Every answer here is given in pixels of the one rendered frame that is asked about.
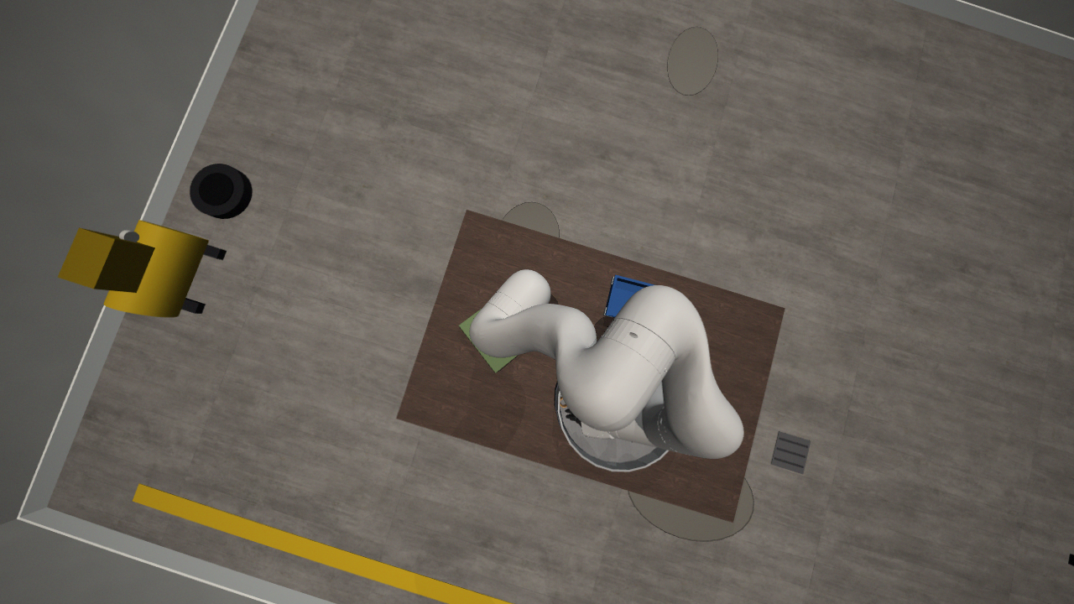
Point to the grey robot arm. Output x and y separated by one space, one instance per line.
606 387

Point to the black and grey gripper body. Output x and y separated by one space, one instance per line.
590 432

